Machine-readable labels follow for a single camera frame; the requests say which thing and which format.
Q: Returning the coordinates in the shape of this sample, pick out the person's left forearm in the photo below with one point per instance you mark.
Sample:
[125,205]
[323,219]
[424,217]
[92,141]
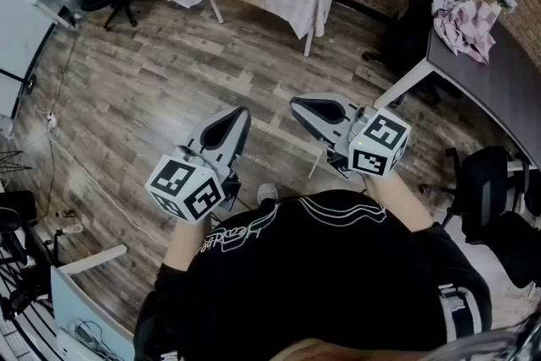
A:
[181,245]

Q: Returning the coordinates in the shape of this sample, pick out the person's grey shoe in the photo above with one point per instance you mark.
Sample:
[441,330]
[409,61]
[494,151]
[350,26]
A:
[267,192]

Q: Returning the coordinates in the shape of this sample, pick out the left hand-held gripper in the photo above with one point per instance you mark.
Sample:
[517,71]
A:
[186,190]

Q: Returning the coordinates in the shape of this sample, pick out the thin wooden stick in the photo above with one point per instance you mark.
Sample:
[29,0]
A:
[313,165]

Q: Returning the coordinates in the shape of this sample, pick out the pink checked cloth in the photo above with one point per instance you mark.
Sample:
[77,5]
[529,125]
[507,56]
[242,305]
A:
[467,27]

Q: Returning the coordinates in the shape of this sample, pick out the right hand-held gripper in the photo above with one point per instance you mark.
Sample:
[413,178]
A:
[378,148]

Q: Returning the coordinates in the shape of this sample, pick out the vase with purple flowers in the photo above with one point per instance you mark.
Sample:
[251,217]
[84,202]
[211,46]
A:
[506,1]

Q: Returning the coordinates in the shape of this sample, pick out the white table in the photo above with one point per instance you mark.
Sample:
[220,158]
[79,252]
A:
[309,42]

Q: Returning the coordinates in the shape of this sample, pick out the small white power strip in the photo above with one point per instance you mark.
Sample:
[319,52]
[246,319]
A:
[72,229]

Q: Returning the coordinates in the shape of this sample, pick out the dark desk with white legs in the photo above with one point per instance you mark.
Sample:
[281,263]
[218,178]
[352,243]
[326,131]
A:
[498,84]

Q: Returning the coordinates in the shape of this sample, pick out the person's black shirt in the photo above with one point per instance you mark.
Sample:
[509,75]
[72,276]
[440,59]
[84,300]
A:
[317,287]

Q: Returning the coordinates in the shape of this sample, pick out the person's right forearm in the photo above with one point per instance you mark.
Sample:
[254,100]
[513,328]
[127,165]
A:
[401,198]

